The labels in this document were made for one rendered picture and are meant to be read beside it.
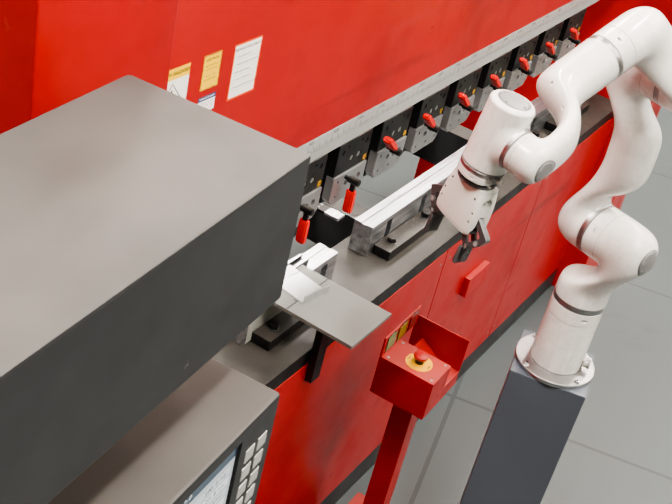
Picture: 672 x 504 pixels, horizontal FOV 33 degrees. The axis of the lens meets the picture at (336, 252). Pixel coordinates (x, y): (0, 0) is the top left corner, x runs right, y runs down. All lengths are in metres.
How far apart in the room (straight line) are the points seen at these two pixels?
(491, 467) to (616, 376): 1.78
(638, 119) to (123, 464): 1.39
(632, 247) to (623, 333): 2.37
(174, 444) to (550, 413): 1.46
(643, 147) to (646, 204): 3.50
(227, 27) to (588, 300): 1.03
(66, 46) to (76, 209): 0.32
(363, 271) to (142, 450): 1.75
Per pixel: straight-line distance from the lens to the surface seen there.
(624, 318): 4.88
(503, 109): 1.93
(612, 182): 2.39
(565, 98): 2.00
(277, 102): 2.25
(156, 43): 1.47
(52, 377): 0.95
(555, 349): 2.60
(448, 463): 3.84
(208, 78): 2.01
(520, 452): 2.75
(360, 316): 2.63
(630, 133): 2.33
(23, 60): 1.33
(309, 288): 2.68
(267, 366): 2.62
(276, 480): 2.98
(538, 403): 2.66
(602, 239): 2.44
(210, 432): 1.37
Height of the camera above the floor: 2.53
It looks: 33 degrees down
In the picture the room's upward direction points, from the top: 14 degrees clockwise
